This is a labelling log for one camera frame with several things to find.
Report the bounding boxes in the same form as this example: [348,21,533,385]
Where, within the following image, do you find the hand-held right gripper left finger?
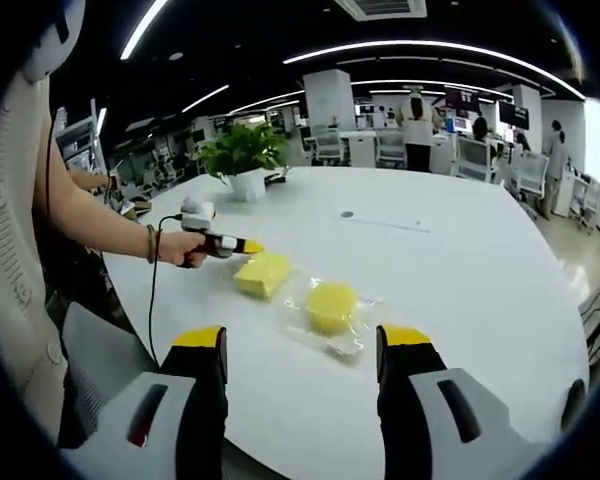
[58,324,230,480]

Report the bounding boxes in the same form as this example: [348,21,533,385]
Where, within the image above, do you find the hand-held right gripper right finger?
[376,323,551,480]

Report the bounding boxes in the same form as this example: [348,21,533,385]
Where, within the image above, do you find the rectangular yellow silicone block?
[233,252,292,301]

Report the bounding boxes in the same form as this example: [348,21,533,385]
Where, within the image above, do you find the round yellow silicone block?
[307,280,360,334]

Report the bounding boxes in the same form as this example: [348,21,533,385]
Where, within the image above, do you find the round yellow item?
[279,278,386,370]

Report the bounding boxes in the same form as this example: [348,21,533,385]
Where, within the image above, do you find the person's left hand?
[157,231,207,269]

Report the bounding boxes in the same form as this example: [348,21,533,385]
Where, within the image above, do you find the yellow sponge in plastic bag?
[214,248,306,304]

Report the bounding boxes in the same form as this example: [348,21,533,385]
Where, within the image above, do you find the white plant pot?
[228,168,267,203]

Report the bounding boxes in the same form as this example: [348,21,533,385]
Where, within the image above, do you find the green leafy plant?
[197,122,291,184]

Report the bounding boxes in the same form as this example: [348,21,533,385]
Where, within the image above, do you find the grey chair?
[59,301,159,436]

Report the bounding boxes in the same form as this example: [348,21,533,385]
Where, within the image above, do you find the person's white knit cardigan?
[0,74,81,401]

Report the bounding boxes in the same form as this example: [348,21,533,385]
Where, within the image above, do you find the long ceiling light strip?
[282,40,586,99]
[119,0,174,61]

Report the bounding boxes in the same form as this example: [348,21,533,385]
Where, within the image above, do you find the white worn device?
[22,0,87,81]

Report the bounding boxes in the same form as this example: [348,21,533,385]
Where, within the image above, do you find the row of white office chairs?
[307,124,554,201]

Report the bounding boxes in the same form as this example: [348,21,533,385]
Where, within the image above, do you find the ceiling air conditioner unit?
[333,0,427,21]

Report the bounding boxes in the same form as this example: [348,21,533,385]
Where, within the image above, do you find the black hanging monitor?
[498,101,531,129]

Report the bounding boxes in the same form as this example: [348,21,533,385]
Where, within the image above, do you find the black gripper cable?
[146,213,186,374]

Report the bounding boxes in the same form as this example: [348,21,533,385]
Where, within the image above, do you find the thin black cable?
[43,79,54,211]

